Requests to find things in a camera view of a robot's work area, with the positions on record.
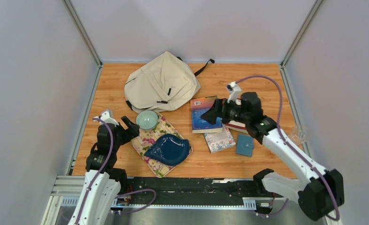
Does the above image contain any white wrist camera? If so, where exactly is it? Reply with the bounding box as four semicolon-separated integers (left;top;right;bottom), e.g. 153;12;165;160
99;109;119;126
226;82;241;103

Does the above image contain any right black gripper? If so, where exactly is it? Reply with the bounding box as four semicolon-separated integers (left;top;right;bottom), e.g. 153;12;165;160
200;97;249;125

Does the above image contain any aluminium frame rail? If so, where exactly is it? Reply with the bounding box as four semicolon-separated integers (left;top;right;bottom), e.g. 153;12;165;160
52;174;273;209

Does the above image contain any blue sunset cover book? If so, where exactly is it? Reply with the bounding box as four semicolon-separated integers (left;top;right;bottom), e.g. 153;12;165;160
190;96;223;134

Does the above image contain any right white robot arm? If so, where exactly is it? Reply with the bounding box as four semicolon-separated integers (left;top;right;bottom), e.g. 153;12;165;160
201;92;345;221

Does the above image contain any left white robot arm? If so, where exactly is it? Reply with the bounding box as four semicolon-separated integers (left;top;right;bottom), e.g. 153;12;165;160
68;110;139;225

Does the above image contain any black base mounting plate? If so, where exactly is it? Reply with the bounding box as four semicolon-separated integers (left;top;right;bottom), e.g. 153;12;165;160
127;177;273;206

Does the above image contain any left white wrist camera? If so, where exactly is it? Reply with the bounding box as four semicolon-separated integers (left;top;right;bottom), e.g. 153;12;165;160
99;109;119;126

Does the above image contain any floral rectangular tray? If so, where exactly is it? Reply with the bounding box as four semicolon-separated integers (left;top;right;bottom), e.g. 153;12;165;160
131;112;184;178

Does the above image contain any beige canvas backpack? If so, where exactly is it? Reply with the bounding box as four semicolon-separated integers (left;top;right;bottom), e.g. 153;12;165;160
124;51;215;113

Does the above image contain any dark blue leaf plate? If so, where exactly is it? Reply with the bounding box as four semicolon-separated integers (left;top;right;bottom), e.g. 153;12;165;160
144;134;190;166

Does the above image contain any red white cover book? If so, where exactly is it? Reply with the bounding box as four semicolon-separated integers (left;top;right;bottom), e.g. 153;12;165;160
225;98;249;135

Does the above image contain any clear plastic cup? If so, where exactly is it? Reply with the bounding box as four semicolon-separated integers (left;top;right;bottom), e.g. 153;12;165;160
288;125;309;145

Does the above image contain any floral white cover book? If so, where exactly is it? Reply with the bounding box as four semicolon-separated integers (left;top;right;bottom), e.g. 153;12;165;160
204;127;236;153

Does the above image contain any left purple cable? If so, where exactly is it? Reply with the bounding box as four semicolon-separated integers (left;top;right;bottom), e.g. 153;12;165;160
75;117;157;225

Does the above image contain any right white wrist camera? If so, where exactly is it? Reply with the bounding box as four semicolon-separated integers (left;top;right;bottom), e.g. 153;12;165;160
226;82;241;103

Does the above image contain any blue leather wallet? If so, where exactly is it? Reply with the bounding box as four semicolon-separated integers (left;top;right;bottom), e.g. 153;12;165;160
235;134;254;157

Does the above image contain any light green ceramic bowl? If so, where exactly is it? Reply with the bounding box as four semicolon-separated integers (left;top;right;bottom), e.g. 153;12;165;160
136;110;158;130

